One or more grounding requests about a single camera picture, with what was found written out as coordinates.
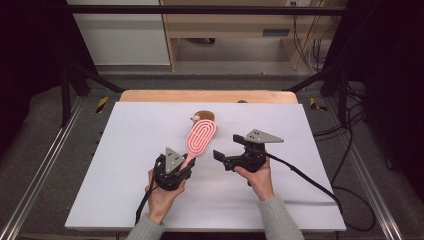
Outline black floor cables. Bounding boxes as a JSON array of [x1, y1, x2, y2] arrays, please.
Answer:
[[313, 82, 377, 233]]

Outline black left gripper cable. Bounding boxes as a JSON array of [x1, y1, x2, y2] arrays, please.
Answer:
[[134, 175, 158, 225]]

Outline aluminium floor rail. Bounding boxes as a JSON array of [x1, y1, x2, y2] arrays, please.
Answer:
[[324, 99, 405, 240], [0, 96, 85, 240]]

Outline black metal frame stand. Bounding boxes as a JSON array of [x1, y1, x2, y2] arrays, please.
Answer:
[[59, 62, 126, 128], [283, 64, 350, 128]]

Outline person's left hand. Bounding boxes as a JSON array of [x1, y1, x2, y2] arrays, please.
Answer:
[[145, 168, 187, 225]]

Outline black horizontal frame bar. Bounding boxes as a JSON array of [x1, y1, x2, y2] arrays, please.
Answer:
[[46, 4, 348, 16]]

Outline white cabinet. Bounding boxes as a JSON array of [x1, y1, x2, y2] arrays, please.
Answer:
[[66, 0, 171, 66]]

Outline hanging desk cables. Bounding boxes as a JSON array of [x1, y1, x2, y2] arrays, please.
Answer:
[[292, 14, 332, 73]]

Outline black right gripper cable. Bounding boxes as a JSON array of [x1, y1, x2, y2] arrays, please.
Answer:
[[264, 152, 345, 216]]

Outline yellow black tape marker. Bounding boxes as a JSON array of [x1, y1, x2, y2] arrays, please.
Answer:
[[309, 96, 329, 113], [95, 96, 110, 114]]

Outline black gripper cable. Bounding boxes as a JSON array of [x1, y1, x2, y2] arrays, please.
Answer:
[[264, 152, 345, 216], [134, 175, 158, 225]]

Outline pink hairbrush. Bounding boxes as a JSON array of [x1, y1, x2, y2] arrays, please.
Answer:
[[179, 118, 218, 171]]

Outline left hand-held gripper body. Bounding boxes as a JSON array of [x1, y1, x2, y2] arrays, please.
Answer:
[[152, 146, 194, 192]]

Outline person's right hand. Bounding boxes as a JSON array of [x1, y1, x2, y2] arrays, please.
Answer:
[[233, 156, 276, 202]]

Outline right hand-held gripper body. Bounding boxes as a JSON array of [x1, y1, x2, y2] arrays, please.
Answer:
[[223, 128, 285, 174]]

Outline wooden shelf furniture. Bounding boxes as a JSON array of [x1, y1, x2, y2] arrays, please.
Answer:
[[159, 0, 335, 72]]

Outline wooden table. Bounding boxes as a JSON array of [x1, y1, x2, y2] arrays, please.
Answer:
[[118, 89, 299, 105]]

